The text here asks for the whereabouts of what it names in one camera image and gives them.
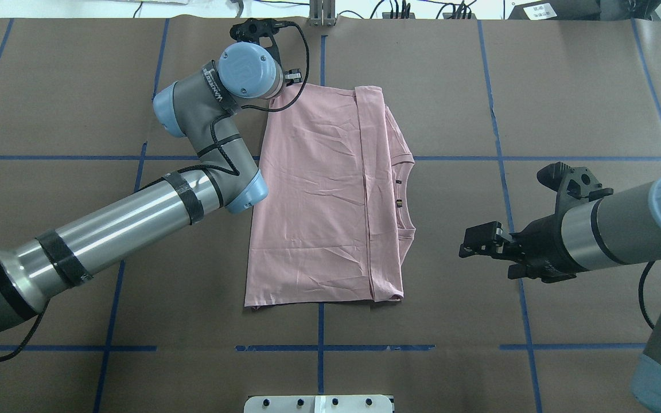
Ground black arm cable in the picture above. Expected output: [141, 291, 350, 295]
[0, 22, 310, 365]
[638, 261, 658, 330]

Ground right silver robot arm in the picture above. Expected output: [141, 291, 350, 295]
[459, 162, 661, 412]

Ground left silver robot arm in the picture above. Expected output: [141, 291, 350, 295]
[0, 18, 309, 332]

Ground white metal mount base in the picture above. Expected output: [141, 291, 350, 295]
[243, 394, 395, 412]

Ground aluminium frame post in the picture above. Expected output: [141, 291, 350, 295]
[308, 0, 337, 27]

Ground pink Snoopy t-shirt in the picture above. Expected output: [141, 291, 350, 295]
[244, 84, 415, 308]

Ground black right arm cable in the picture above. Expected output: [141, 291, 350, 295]
[638, 261, 658, 330]

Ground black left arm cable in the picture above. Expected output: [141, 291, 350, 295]
[0, 22, 310, 365]

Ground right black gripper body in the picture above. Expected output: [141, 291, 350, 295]
[459, 162, 614, 284]

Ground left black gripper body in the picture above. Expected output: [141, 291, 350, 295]
[230, 18, 304, 67]

